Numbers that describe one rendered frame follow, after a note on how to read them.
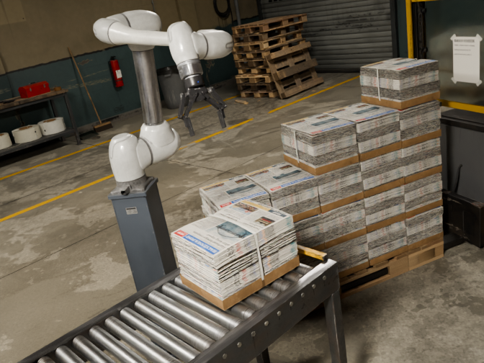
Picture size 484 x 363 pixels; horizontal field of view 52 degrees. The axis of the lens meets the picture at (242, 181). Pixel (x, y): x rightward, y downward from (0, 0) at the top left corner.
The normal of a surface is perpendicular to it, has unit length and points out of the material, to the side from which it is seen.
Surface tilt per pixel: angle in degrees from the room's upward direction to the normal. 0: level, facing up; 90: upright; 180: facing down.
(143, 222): 90
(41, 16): 90
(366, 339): 0
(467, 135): 90
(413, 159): 90
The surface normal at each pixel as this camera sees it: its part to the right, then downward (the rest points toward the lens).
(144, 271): -0.14, 0.37
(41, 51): 0.69, 0.15
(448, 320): -0.16, -0.92
